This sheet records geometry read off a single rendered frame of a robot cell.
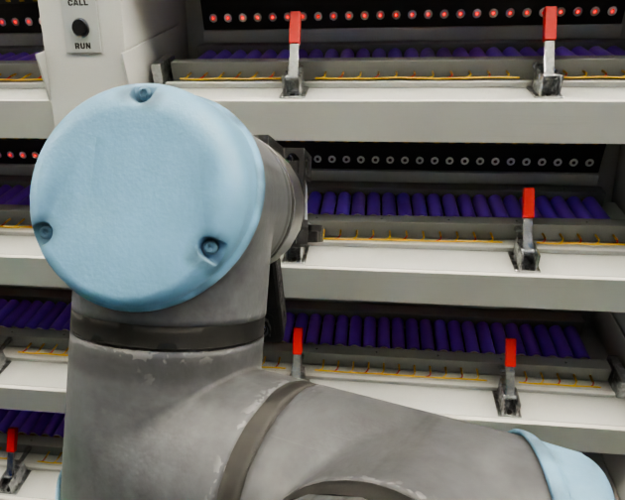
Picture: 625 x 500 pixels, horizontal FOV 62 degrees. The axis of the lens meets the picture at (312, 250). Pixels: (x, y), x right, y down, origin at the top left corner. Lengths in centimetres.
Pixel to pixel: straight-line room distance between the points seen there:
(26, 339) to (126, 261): 68
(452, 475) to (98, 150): 17
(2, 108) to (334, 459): 61
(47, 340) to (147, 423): 64
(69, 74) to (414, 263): 44
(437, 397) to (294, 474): 53
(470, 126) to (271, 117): 21
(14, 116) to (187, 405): 54
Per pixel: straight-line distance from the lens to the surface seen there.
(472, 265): 63
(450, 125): 58
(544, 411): 73
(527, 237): 63
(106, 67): 64
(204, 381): 23
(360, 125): 58
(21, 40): 91
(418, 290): 62
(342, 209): 68
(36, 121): 70
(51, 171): 23
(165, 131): 21
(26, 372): 85
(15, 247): 77
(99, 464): 24
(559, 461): 19
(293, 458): 19
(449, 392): 72
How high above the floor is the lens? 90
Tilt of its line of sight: 16 degrees down
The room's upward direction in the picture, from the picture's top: straight up
